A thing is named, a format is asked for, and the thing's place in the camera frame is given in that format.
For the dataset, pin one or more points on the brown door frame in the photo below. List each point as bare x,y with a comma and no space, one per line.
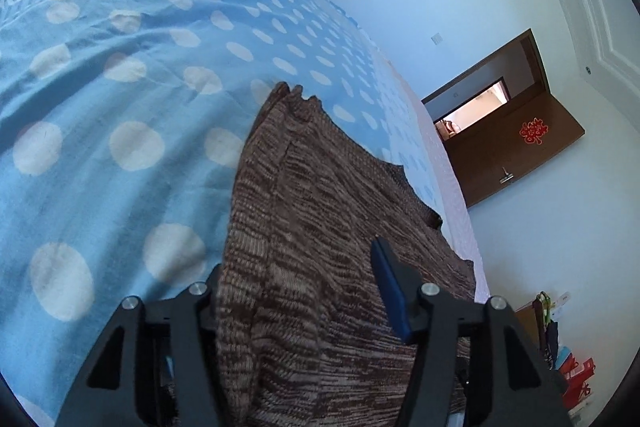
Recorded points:
475,72

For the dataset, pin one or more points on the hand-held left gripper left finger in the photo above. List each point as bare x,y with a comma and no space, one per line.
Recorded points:
195,312

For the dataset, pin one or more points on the blue and pink polka-dot bedsheet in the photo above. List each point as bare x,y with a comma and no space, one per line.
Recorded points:
100,82

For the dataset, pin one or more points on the red paper door decoration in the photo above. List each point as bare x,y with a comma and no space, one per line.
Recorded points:
532,131

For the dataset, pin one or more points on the brown knit sun-pattern sweater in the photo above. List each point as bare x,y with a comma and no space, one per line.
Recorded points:
310,282

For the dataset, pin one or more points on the green patterned cloth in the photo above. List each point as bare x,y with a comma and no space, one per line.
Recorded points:
545,303

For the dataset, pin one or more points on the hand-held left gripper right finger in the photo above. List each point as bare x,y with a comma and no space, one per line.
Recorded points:
390,292

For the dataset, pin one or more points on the brown wooden door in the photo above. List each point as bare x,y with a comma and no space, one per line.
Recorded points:
500,147

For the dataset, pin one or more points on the white wall light switch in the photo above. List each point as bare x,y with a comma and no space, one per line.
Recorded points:
436,38

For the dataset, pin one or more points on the white wall outlet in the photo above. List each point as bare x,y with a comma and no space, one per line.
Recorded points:
562,297

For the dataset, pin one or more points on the colourful gift bags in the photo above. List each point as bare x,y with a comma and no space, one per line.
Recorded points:
575,374

